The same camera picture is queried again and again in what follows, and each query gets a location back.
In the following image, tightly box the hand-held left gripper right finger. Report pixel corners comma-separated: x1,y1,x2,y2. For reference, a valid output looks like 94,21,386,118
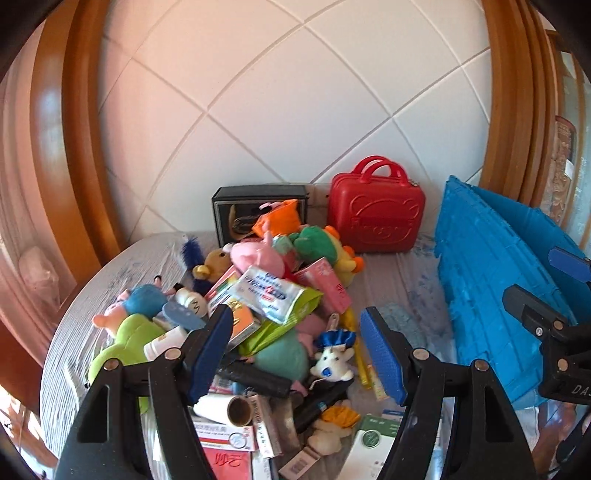
359,306,539,480

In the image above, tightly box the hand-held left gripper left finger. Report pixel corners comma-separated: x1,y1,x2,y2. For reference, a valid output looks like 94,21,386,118
54,305,234,480

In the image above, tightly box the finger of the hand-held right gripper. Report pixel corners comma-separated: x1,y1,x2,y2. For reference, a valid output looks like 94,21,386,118
502,285,580,342
549,246,591,283

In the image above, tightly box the blue plastic storage crate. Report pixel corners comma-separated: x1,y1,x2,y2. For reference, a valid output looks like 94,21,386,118
434,175,591,409

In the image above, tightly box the white barcode medicine box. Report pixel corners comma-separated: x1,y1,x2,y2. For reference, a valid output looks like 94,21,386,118
278,447,321,478

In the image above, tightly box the yellow plastic toothbrush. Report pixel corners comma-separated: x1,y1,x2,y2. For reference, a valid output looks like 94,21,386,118
342,311,376,391

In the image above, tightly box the orange green medicine box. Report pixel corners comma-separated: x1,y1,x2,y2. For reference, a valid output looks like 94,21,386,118
205,265,262,342

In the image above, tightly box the light blue slipper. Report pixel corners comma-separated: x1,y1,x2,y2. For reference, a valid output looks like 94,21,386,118
163,301,206,330

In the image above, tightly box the white plastic bottle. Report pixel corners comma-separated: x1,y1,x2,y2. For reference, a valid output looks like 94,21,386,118
144,325,190,361

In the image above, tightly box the white mouse plush blue hat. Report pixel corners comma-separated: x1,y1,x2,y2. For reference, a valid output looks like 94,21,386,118
310,329,357,383

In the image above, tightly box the black glasses case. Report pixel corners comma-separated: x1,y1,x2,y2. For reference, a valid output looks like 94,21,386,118
217,360,294,398

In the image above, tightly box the white paper roll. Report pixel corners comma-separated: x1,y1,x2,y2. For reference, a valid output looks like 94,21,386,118
193,394,253,426

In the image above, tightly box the small white black toy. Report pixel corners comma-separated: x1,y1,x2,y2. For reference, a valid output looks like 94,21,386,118
175,287,208,317

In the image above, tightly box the teal plush toy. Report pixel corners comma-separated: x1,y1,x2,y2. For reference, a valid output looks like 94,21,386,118
254,330,310,384

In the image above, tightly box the lime green snack bag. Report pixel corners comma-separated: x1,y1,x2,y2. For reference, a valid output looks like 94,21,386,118
238,288,324,356

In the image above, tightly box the red white medicine box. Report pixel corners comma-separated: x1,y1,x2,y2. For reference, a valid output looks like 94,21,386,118
191,418,259,453

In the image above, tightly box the white blue wet wipes pack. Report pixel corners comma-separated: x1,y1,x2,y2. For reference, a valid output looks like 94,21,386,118
226,265,306,324

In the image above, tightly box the slim white box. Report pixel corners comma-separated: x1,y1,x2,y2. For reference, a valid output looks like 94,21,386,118
247,392,280,457

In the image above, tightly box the lime green plush toy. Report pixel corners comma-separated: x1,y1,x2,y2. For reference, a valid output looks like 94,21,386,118
88,314,164,411

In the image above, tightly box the green white medicine box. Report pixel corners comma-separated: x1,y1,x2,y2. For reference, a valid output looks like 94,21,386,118
342,413,402,480

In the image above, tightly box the blue body pig plush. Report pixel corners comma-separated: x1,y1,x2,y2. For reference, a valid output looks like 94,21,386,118
92,284,169,330

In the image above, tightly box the brown bear plush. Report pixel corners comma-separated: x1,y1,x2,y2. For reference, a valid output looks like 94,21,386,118
180,235,232,294

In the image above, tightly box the pink tissue pack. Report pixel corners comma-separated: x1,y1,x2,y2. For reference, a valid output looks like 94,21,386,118
295,257,352,315

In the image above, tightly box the cream plush with orange ruffle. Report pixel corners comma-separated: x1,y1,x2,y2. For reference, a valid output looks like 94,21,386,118
307,401,362,455

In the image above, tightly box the rolled patterned carpet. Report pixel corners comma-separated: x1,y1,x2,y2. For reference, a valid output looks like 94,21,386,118
549,115,581,227

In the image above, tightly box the pink pig plush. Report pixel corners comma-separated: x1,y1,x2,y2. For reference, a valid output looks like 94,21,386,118
230,230,287,278

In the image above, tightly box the pink red flat pack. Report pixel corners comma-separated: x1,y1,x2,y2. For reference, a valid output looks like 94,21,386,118
203,450,252,480

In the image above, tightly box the green and yellow plush duck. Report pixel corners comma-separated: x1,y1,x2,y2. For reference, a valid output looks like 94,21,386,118
288,224,365,288

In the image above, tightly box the red hard-shell small case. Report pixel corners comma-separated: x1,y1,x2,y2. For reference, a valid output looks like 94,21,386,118
328,155,426,254

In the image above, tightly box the orange plush toy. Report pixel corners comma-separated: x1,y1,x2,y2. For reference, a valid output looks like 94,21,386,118
252,198,303,236

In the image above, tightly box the black box with window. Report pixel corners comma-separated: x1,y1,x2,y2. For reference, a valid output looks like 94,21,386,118
212,184,311,247

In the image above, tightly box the pink curtain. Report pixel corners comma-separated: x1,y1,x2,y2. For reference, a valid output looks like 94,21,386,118
0,83,70,324

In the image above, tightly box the white padded wooden headboard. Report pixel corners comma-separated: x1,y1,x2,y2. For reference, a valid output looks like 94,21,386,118
28,0,555,287

